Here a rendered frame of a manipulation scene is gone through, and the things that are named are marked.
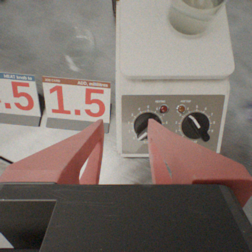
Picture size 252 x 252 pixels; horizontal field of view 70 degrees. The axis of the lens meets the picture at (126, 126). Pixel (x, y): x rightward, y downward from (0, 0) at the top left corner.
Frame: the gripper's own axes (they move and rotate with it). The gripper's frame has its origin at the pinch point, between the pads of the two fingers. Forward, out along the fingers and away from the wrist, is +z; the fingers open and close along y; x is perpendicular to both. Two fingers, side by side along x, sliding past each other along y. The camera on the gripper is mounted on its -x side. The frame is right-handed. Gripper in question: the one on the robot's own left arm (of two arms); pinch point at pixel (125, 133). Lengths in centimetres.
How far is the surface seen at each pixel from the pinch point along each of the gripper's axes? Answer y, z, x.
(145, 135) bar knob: -2.1, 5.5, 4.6
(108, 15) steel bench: 3.0, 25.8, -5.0
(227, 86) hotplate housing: -11.3, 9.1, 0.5
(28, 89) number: 13.1, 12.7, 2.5
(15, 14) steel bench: 18.7, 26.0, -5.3
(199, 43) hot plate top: -7.8, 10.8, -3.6
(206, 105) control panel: -9.2, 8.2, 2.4
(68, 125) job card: 8.2, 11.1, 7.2
